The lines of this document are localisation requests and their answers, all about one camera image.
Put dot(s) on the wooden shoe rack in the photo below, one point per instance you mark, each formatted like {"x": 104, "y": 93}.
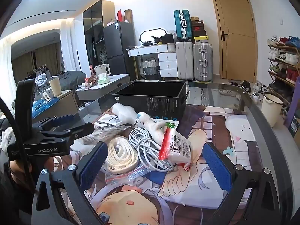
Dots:
{"x": 275, "y": 62}

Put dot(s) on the wooden door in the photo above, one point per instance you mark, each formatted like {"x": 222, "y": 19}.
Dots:
{"x": 236, "y": 39}

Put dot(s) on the scattered sneakers group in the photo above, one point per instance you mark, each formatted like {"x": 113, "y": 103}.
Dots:
{"x": 246, "y": 85}

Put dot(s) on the white woven basket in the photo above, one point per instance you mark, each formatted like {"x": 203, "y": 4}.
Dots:
{"x": 149, "y": 63}

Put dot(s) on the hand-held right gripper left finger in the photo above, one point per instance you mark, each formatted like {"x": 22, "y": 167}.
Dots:
{"x": 93, "y": 164}

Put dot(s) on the brown curtain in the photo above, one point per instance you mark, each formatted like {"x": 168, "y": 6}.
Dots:
{"x": 46, "y": 56}

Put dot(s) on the white electric kettle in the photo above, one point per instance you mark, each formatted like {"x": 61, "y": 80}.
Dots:
{"x": 103, "y": 70}

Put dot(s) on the white curtain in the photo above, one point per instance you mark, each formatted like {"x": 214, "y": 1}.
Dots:
{"x": 70, "y": 46}

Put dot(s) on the white plush toy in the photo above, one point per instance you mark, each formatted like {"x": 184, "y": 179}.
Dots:
{"x": 150, "y": 124}

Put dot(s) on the grey wooden nightstand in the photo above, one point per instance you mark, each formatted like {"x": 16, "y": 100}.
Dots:
{"x": 68, "y": 103}

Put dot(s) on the dark grey bedding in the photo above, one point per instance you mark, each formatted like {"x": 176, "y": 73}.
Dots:
{"x": 72, "y": 77}

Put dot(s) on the black glass cabinet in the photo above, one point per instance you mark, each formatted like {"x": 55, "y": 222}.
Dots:
{"x": 92, "y": 32}

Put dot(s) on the green white packet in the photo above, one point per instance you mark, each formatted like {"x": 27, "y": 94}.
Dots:
{"x": 172, "y": 124}

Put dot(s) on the brown cardboard box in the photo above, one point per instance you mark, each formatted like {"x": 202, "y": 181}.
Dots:
{"x": 194, "y": 18}

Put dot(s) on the plain black shoe box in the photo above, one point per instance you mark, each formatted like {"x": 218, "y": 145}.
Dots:
{"x": 200, "y": 33}

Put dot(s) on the red snack bags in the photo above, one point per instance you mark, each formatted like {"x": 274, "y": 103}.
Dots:
{"x": 90, "y": 80}

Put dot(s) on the clothes rack with garments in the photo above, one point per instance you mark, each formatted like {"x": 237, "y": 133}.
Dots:
{"x": 39, "y": 71}

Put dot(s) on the white patterned rug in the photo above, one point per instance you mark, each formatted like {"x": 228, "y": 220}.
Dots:
{"x": 202, "y": 96}

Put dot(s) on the dark woven basket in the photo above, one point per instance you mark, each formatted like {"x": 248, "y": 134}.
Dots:
{"x": 151, "y": 73}

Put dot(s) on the cream cup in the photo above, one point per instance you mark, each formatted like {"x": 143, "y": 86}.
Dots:
{"x": 55, "y": 86}

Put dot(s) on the white trash bin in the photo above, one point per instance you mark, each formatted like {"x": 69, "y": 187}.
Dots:
{"x": 271, "y": 110}

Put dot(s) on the blue flat pack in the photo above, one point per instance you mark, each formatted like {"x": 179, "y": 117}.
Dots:
{"x": 44, "y": 105}

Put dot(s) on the silver suitcase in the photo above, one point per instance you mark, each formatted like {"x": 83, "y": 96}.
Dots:
{"x": 202, "y": 62}

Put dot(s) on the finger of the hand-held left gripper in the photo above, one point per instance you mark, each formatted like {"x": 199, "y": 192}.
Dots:
{"x": 64, "y": 119}
{"x": 79, "y": 130}

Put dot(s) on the white printed paper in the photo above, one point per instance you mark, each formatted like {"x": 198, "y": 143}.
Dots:
{"x": 112, "y": 120}

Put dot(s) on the red white packet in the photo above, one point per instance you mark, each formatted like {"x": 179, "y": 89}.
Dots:
{"x": 180, "y": 152}

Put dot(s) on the black fridge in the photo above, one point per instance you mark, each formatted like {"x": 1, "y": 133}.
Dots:
{"x": 119, "y": 42}

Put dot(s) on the teal suitcase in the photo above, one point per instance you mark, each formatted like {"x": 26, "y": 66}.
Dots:
{"x": 182, "y": 25}

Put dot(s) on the black red logo shoe box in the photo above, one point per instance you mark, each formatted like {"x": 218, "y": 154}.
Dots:
{"x": 198, "y": 26}

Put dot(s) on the oval mirror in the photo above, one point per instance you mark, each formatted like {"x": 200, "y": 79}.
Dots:
{"x": 147, "y": 34}

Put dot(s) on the green tissue box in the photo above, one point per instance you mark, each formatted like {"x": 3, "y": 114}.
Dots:
{"x": 103, "y": 80}

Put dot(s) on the purple cardboard box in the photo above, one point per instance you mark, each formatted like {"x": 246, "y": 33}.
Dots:
{"x": 291, "y": 103}

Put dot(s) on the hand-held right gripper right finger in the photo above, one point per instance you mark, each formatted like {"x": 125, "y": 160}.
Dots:
{"x": 216, "y": 168}

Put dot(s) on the black cardboard box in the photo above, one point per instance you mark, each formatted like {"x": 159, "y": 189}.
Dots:
{"x": 164, "y": 103}

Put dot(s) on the person's left forearm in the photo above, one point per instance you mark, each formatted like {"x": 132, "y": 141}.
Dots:
{"x": 9, "y": 204}

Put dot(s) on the clear crinkled plastic bag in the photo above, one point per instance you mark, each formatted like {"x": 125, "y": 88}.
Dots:
{"x": 90, "y": 137}

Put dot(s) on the person's left hand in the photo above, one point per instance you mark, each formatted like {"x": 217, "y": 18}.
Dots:
{"x": 17, "y": 172}

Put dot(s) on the printed cartoon mat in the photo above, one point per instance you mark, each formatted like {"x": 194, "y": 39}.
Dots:
{"x": 211, "y": 126}

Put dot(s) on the white low table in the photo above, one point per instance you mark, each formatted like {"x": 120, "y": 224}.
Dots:
{"x": 103, "y": 89}

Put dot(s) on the tall brown carton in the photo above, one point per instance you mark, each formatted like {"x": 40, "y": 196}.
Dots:
{"x": 128, "y": 16}

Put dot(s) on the rows of colourful sneakers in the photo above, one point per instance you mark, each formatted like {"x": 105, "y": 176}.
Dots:
{"x": 287, "y": 57}

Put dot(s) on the white dressing table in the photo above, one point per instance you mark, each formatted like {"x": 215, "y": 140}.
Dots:
{"x": 167, "y": 62}

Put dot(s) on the yellow black shoe box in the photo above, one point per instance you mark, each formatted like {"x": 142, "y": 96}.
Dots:
{"x": 201, "y": 38}

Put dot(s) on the clear zip bag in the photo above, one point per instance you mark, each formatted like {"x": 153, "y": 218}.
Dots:
{"x": 131, "y": 175}

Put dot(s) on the white suitcase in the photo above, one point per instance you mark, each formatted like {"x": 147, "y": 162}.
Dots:
{"x": 184, "y": 61}

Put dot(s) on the black bag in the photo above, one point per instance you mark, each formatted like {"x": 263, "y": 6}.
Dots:
{"x": 166, "y": 38}

